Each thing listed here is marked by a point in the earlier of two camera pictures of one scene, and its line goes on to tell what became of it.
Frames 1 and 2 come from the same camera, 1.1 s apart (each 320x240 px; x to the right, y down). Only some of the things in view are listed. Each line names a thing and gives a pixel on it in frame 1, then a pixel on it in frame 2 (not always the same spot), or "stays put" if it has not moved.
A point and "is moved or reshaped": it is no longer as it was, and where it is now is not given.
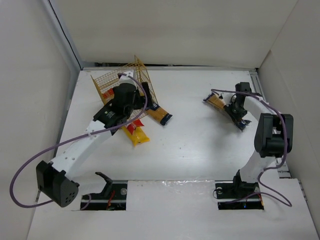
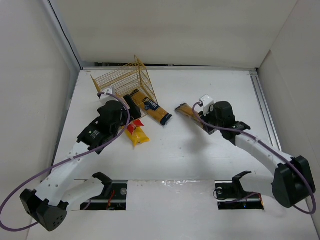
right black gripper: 230,110 -> 208,125
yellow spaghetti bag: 138,136 stays put
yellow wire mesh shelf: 104,83 stays put
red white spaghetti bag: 108,95 stays put
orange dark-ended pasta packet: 218,102 is moved or reshaped
